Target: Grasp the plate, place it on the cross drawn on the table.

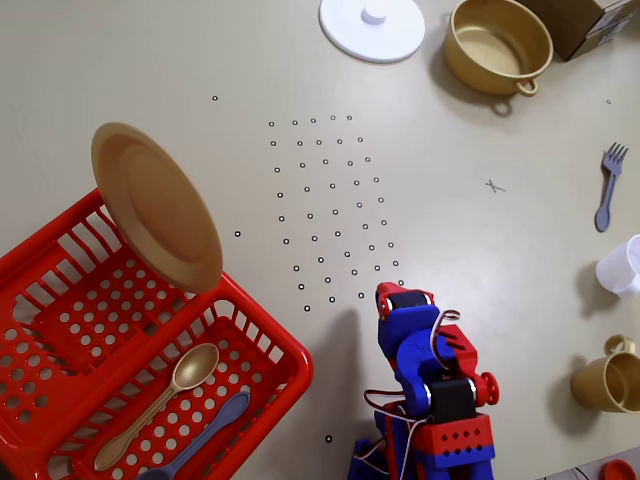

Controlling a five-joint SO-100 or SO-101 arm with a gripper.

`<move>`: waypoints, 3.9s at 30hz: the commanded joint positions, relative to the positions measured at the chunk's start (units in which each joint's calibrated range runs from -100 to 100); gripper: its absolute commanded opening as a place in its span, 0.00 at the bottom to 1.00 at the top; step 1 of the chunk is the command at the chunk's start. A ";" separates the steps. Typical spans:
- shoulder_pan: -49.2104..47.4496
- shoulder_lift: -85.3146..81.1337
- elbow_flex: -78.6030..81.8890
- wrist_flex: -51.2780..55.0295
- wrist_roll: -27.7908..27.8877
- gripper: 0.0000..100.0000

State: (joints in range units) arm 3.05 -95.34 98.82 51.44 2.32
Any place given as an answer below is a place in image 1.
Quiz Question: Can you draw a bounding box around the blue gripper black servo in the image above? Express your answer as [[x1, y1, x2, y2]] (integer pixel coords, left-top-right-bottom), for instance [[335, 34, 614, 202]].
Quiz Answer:
[[375, 281, 442, 360]]

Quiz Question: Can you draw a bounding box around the tan plastic plate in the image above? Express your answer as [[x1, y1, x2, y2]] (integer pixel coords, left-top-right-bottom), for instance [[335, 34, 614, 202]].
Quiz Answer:
[[90, 121, 225, 294]]

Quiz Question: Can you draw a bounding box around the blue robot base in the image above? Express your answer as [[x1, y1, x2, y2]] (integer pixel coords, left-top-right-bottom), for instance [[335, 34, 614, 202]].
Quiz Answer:
[[348, 399, 416, 480]]

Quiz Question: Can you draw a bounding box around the red plastic dish rack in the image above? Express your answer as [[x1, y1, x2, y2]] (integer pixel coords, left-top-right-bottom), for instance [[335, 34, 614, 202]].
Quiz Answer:
[[0, 187, 315, 480]]

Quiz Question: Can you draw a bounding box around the blue-grey plastic spoon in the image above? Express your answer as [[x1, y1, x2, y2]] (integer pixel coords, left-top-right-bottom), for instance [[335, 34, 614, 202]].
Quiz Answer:
[[134, 391, 251, 480]]

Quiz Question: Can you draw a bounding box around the gold plastic spoon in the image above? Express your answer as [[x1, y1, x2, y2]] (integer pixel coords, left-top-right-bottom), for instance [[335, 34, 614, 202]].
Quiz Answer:
[[93, 342, 220, 472]]

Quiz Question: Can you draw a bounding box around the tan plastic mug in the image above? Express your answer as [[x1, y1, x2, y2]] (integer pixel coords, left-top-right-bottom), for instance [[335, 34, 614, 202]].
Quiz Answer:
[[570, 333, 640, 414]]

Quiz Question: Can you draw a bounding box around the white plastic cup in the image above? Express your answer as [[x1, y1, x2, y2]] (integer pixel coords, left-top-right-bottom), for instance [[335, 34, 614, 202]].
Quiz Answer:
[[594, 234, 640, 300]]

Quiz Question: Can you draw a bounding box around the tan plastic pot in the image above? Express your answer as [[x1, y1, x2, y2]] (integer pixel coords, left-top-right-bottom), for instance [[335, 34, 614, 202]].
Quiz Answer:
[[441, 0, 555, 97]]

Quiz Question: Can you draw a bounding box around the blue-grey plastic fork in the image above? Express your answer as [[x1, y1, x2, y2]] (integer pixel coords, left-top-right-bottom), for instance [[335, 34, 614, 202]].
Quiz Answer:
[[594, 142, 630, 233]]

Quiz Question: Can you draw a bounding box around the white round lid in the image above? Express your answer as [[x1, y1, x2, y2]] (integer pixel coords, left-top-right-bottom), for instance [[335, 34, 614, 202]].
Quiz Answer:
[[318, 0, 427, 64]]

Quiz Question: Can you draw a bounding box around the red round cap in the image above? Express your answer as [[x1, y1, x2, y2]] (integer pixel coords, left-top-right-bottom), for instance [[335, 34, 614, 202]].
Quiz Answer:
[[598, 458, 639, 480]]

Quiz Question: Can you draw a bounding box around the brown cardboard box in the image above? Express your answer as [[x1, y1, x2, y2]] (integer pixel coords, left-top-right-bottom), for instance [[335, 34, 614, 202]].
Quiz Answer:
[[519, 0, 636, 62]]

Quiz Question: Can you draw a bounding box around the red white gripper cable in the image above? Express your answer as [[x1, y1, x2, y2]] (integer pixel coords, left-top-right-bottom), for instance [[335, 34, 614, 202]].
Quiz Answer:
[[429, 309, 462, 372]]

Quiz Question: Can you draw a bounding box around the red white arm cable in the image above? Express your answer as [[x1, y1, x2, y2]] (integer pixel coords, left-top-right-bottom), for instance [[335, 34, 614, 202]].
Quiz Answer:
[[363, 388, 432, 480]]

